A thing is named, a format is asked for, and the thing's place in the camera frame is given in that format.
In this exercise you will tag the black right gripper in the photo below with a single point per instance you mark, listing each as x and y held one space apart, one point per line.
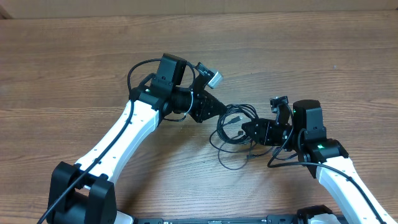
270 133

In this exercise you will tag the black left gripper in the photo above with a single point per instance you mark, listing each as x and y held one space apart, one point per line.
200 106

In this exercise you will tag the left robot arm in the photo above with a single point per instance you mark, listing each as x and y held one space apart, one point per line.
84 192

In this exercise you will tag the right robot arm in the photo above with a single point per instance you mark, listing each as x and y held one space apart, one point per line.
300 128

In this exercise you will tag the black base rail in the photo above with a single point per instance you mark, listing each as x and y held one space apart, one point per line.
314 214

